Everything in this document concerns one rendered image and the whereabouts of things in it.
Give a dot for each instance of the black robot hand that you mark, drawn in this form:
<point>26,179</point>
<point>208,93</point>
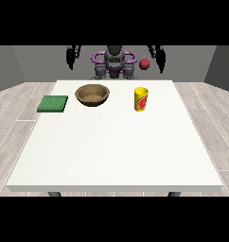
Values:
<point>71,57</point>
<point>160,58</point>

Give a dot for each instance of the dark table leg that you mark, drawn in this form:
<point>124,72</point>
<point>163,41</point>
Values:
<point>54,193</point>
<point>174,193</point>

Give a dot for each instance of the yellow cup with melon print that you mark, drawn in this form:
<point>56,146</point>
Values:
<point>141,99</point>

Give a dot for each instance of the small red ball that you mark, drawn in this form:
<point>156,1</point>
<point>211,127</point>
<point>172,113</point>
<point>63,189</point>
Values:
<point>144,64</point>

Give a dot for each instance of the green square pad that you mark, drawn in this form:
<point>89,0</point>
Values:
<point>52,103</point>

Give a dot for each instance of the grey robot trunk purple rings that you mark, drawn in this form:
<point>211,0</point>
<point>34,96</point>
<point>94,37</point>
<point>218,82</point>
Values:
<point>113,63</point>

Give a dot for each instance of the brown wooden bowl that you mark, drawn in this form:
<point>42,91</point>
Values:
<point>92,95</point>

